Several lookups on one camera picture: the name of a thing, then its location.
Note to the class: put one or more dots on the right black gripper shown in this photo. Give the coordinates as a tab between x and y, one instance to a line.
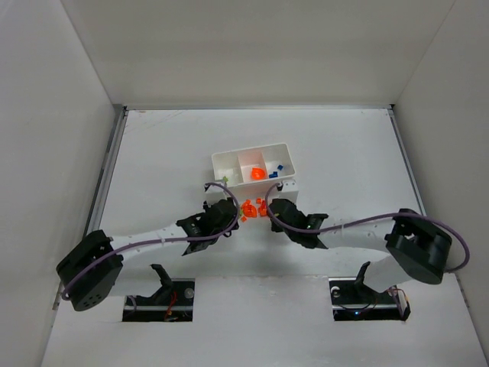
278	209

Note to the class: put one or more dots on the orange dome lego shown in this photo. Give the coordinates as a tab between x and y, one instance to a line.
258	173
249	211

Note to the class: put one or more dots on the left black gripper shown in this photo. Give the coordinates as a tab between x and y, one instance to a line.
228	209

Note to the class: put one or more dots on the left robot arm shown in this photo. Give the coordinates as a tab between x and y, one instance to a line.
91	269

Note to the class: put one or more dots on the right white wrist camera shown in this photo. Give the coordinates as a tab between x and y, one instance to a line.
288	189

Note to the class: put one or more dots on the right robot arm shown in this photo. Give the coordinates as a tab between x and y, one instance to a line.
415	248

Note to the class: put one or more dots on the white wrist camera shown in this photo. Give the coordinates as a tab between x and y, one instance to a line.
214	192
288	189

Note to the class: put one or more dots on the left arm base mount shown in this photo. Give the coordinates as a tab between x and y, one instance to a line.
172	302

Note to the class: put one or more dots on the white divided plastic container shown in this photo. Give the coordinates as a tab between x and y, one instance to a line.
236	165

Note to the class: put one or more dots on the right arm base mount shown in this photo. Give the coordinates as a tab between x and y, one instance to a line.
352	300

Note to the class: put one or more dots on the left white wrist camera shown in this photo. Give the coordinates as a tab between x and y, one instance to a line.
214	192

